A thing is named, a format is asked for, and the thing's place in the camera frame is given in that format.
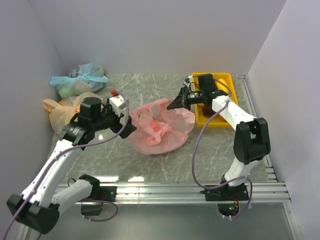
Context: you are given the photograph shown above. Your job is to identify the yellow plastic tray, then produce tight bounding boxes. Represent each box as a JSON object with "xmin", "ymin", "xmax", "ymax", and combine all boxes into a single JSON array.
[{"xmin": 191, "ymin": 72, "xmax": 239, "ymax": 128}]

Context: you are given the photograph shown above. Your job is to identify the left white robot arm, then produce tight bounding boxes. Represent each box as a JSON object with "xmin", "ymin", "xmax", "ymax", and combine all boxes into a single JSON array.
[{"xmin": 6, "ymin": 93, "xmax": 136, "ymax": 235}]

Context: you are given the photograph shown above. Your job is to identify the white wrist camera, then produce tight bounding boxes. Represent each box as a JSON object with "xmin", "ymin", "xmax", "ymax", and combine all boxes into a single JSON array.
[
  {"xmin": 107, "ymin": 89, "xmax": 129, "ymax": 116},
  {"xmin": 183, "ymin": 75, "xmax": 198, "ymax": 88}
]

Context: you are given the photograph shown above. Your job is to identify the yellow fake lemon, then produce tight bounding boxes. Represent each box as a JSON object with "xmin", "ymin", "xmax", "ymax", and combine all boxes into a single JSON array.
[{"xmin": 215, "ymin": 78, "xmax": 230, "ymax": 95}]

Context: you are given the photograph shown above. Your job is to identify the orange fake fruit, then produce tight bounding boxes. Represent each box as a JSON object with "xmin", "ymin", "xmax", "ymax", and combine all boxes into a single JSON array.
[{"xmin": 218, "ymin": 115, "xmax": 227, "ymax": 123}]

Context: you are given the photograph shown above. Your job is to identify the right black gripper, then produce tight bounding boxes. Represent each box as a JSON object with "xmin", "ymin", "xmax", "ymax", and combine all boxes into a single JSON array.
[{"xmin": 167, "ymin": 85, "xmax": 205, "ymax": 112}]

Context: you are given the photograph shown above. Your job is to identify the pink plastic bag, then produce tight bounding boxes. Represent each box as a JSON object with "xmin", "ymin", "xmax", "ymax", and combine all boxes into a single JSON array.
[{"xmin": 129, "ymin": 98, "xmax": 196, "ymax": 155}]

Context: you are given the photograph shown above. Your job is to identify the aluminium front rail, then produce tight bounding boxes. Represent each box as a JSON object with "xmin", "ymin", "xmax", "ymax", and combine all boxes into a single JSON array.
[{"xmin": 100, "ymin": 182, "xmax": 291, "ymax": 205}]

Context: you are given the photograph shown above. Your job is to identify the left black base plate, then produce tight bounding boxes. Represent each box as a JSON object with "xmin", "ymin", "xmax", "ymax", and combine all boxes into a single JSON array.
[{"xmin": 81, "ymin": 185, "xmax": 117, "ymax": 202}]

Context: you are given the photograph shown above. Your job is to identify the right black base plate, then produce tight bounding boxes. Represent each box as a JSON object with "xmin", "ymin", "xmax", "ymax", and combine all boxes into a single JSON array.
[{"xmin": 200, "ymin": 183, "xmax": 249, "ymax": 202}]

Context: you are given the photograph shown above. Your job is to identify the dark red fake fruit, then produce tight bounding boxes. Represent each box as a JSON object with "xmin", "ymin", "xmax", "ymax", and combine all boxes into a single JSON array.
[{"xmin": 202, "ymin": 105, "xmax": 216, "ymax": 118}]

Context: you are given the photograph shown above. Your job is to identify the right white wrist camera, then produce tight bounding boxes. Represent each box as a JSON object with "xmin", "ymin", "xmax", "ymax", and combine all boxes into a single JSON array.
[{"xmin": 183, "ymin": 75, "xmax": 198, "ymax": 88}]

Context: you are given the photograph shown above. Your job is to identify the blue tied plastic bag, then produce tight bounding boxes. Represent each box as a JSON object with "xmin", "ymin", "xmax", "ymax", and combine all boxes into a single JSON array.
[{"xmin": 49, "ymin": 63, "xmax": 108, "ymax": 99}]

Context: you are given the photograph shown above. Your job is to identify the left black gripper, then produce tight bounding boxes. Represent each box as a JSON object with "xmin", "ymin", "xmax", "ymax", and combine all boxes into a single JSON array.
[{"xmin": 92, "ymin": 97, "xmax": 137, "ymax": 138}]

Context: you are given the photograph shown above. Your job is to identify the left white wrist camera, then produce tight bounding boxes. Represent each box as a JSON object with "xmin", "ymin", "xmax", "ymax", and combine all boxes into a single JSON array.
[{"xmin": 107, "ymin": 89, "xmax": 129, "ymax": 116}]

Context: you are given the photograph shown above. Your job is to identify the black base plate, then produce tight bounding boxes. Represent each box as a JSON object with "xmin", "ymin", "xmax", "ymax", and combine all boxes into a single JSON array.
[
  {"xmin": 200, "ymin": 183, "xmax": 249, "ymax": 202},
  {"xmin": 81, "ymin": 185, "xmax": 117, "ymax": 202}
]

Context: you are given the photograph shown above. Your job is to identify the orange tied plastic bag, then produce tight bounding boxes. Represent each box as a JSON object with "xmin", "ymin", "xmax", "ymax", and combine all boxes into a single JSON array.
[{"xmin": 42, "ymin": 92, "xmax": 104, "ymax": 135}]

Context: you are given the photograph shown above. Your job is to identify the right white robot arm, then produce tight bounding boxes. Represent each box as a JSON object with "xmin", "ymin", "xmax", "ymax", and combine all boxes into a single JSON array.
[{"xmin": 167, "ymin": 73, "xmax": 271, "ymax": 200}]

